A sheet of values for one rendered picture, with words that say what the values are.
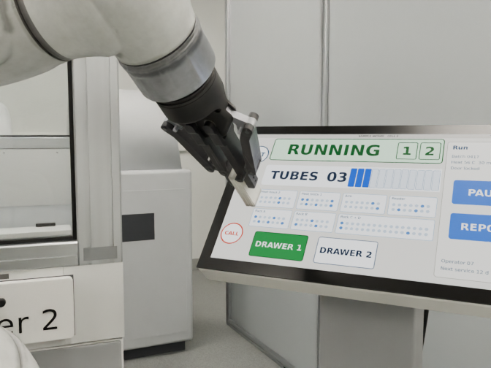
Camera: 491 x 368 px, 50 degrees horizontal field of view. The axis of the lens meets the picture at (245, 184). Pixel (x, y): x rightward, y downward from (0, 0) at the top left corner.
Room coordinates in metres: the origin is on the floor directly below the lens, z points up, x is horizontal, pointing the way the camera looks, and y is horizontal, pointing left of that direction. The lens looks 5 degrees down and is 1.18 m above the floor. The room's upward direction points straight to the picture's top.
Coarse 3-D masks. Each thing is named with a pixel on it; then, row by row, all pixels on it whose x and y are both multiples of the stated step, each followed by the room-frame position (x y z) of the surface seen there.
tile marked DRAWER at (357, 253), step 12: (324, 240) 0.81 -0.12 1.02; (336, 240) 0.80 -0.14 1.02; (348, 240) 0.79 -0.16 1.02; (360, 240) 0.78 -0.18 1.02; (324, 252) 0.79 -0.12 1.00; (336, 252) 0.79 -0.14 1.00; (348, 252) 0.78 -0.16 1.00; (360, 252) 0.77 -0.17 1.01; (372, 252) 0.77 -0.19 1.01; (336, 264) 0.77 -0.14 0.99; (348, 264) 0.77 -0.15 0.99; (360, 264) 0.76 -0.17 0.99; (372, 264) 0.75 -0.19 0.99
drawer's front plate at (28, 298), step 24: (0, 288) 0.87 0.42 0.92; (24, 288) 0.88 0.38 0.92; (48, 288) 0.90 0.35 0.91; (72, 288) 0.91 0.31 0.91; (0, 312) 0.87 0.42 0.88; (24, 312) 0.88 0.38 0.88; (48, 312) 0.89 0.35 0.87; (72, 312) 0.91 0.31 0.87; (24, 336) 0.88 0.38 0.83; (48, 336) 0.89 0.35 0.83; (72, 336) 0.91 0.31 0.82
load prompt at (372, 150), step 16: (288, 144) 0.97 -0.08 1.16; (304, 144) 0.95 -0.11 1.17; (320, 144) 0.94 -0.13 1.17; (336, 144) 0.93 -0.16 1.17; (352, 144) 0.91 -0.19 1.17; (368, 144) 0.90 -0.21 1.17; (384, 144) 0.89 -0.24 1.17; (400, 144) 0.88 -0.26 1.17; (416, 144) 0.87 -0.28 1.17; (432, 144) 0.86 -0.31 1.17; (272, 160) 0.95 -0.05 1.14; (288, 160) 0.94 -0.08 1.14; (304, 160) 0.93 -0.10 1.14; (320, 160) 0.91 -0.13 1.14; (336, 160) 0.90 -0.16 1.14; (352, 160) 0.89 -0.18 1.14; (368, 160) 0.88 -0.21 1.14; (384, 160) 0.87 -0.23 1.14; (400, 160) 0.86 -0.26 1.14; (416, 160) 0.85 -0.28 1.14; (432, 160) 0.84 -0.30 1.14
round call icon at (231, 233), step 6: (228, 222) 0.89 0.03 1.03; (234, 222) 0.89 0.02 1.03; (222, 228) 0.89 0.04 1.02; (228, 228) 0.89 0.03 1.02; (234, 228) 0.88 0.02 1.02; (240, 228) 0.88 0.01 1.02; (222, 234) 0.88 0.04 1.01; (228, 234) 0.88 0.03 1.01; (234, 234) 0.87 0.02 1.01; (240, 234) 0.87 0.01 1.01; (222, 240) 0.87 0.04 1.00; (228, 240) 0.87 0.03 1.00; (234, 240) 0.86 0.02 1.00; (240, 240) 0.86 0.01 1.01
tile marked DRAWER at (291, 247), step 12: (252, 240) 0.85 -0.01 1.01; (264, 240) 0.84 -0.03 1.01; (276, 240) 0.84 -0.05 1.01; (288, 240) 0.83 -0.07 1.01; (300, 240) 0.82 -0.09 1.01; (252, 252) 0.84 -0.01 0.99; (264, 252) 0.83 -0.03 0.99; (276, 252) 0.82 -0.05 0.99; (288, 252) 0.81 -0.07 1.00; (300, 252) 0.81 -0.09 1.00
